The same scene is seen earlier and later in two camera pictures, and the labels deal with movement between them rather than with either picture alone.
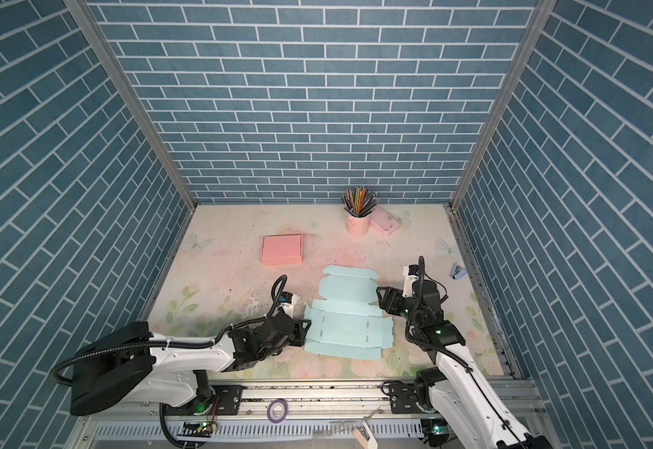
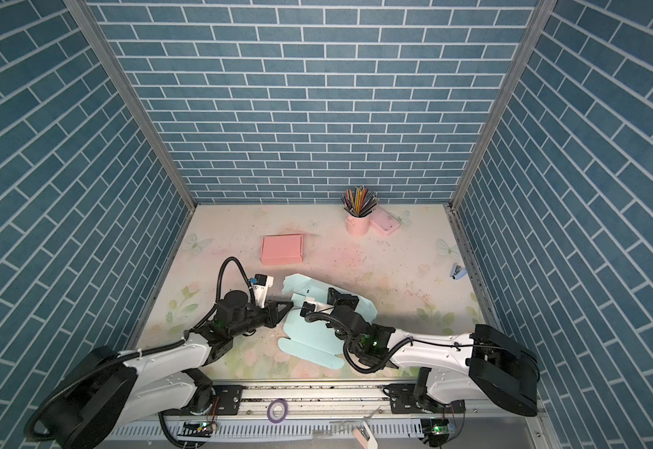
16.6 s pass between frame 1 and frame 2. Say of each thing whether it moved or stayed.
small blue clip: stayed
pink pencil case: stayed
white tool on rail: stayed
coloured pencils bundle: stayed
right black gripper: moved
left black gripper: moved
